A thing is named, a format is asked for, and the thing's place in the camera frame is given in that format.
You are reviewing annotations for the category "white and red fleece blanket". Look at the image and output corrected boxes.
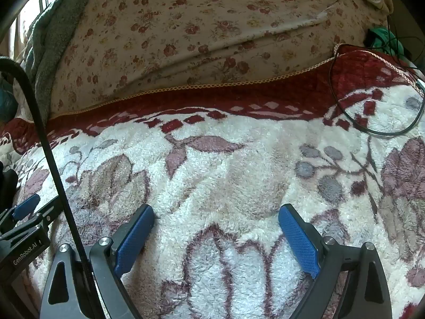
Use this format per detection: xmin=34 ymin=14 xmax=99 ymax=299
xmin=0 ymin=45 xmax=425 ymax=319

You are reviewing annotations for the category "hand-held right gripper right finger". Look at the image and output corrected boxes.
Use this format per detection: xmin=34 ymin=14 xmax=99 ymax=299
xmin=278 ymin=204 xmax=394 ymax=319

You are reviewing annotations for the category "green cloth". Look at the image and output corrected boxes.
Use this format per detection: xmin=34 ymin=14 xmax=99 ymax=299
xmin=365 ymin=27 xmax=407 ymax=57

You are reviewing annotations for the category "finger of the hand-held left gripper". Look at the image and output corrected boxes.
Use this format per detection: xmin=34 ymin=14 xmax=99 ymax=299
xmin=0 ymin=193 xmax=41 ymax=227
xmin=20 ymin=197 xmax=64 ymax=236

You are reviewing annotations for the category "grey towel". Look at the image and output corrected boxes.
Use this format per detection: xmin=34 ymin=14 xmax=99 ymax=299
xmin=20 ymin=0 xmax=107 ymax=120

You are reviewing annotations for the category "dark teal cloth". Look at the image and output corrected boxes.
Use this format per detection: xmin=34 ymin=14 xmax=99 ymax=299
xmin=0 ymin=78 xmax=19 ymax=122

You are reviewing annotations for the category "beige floral pillow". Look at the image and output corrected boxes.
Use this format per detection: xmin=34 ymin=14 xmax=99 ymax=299
xmin=50 ymin=0 xmax=389 ymax=120

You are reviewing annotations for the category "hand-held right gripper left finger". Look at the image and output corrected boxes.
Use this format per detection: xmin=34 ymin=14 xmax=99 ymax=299
xmin=39 ymin=204 xmax=156 ymax=319

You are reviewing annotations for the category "thin black cable loop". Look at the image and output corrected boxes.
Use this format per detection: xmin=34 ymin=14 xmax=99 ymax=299
xmin=333 ymin=16 xmax=425 ymax=137

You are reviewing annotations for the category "thick black cable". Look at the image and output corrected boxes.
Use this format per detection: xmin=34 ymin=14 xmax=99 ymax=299
xmin=0 ymin=56 xmax=107 ymax=319

